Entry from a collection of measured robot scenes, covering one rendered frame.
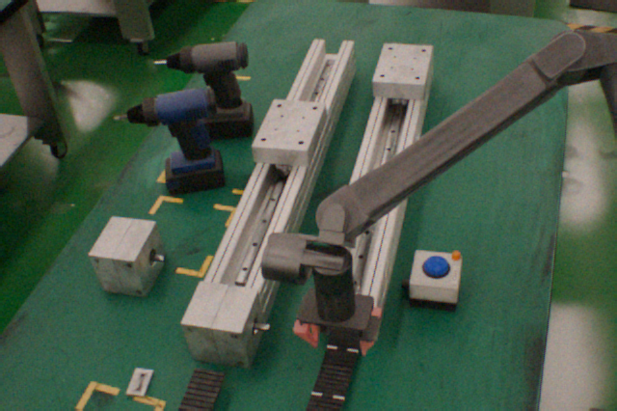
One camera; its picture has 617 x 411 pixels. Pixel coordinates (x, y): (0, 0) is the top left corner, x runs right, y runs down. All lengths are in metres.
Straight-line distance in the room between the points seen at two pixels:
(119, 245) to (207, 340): 0.26
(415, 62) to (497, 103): 0.63
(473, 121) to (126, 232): 0.65
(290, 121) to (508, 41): 0.73
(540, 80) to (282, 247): 0.42
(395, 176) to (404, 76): 0.60
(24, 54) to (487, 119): 2.12
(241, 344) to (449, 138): 0.45
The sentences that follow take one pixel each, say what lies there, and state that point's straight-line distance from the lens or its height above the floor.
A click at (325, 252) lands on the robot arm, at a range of 1.01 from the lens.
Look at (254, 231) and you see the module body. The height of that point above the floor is 0.83.
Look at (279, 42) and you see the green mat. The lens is 1.98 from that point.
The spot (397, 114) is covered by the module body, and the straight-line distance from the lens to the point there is 1.57.
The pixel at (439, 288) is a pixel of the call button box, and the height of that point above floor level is 0.84.
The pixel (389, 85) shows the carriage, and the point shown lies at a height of 0.90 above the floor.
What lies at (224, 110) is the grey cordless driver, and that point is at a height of 0.85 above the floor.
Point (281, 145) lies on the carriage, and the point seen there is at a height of 0.90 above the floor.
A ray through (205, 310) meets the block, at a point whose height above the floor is 0.87.
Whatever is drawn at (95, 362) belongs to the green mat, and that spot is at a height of 0.78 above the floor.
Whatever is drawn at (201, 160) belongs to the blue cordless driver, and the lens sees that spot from 1.49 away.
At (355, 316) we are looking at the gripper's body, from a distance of 1.07.
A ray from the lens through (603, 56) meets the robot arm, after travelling 1.01.
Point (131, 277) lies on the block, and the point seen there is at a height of 0.83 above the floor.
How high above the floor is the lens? 1.74
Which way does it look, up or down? 42 degrees down
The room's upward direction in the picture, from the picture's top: 6 degrees counter-clockwise
